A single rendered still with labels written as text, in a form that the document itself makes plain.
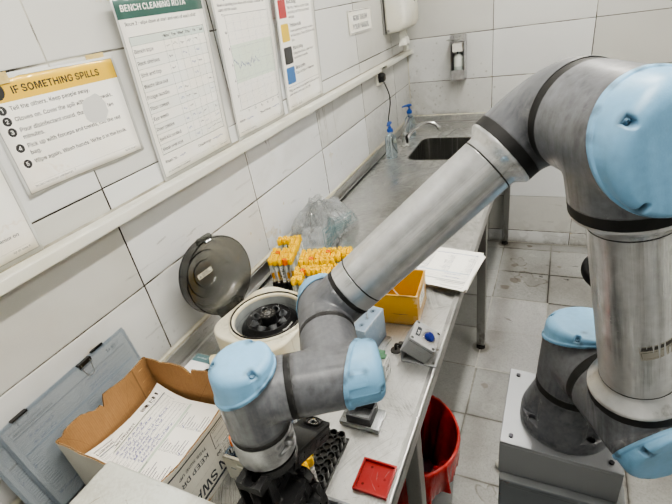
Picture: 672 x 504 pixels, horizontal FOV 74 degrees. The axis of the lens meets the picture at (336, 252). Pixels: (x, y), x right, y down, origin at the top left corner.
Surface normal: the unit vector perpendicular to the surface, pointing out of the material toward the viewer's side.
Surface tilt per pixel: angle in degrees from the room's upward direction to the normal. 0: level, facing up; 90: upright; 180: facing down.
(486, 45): 90
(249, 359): 0
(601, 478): 90
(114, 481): 0
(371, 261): 56
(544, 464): 90
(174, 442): 2
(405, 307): 90
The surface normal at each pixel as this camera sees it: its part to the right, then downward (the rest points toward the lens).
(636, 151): 0.07, 0.36
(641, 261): -0.29, 0.58
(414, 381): -0.15, -0.86
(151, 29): 0.93, 0.13
